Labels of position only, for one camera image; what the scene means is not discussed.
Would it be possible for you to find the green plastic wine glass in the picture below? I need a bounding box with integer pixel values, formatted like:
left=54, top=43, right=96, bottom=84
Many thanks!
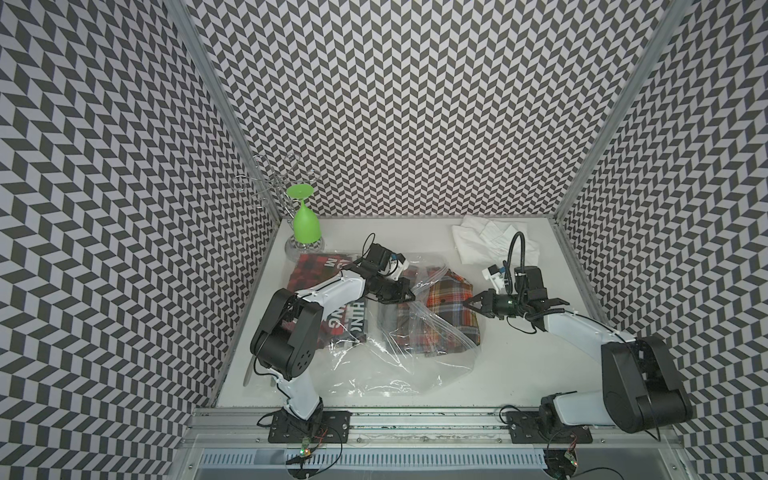
left=286, top=183, right=322, bottom=244

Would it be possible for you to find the white shirt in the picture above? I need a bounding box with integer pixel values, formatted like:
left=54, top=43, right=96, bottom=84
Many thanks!
left=451, top=215, right=540, bottom=266

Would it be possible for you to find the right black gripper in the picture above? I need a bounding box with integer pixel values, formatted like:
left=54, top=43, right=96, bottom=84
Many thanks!
left=463, top=288, right=527, bottom=318

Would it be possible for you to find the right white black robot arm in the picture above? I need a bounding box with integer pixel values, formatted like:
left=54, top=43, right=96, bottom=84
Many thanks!
left=463, top=266, right=694, bottom=437

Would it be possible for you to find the red black printed shirt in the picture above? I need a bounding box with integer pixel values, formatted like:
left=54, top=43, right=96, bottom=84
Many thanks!
left=286, top=251, right=368, bottom=349

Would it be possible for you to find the clear plastic vacuum bag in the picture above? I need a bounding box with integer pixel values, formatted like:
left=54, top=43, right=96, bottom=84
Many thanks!
left=308, top=253, right=481, bottom=397

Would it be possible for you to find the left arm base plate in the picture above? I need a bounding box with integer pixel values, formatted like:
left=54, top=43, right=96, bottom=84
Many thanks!
left=268, top=409, right=352, bottom=444

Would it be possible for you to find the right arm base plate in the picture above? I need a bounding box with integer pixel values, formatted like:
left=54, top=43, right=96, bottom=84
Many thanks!
left=504, top=410, right=593, bottom=445

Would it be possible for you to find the plaid flannel shirt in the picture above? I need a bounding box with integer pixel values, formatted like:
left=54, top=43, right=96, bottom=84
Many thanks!
left=377, top=270, right=481, bottom=356

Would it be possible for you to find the aluminium front rail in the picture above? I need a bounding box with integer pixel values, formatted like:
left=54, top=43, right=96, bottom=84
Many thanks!
left=179, top=406, right=685, bottom=451

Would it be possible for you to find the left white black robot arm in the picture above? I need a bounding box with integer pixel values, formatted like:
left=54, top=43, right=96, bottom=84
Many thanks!
left=250, top=269, right=415, bottom=421

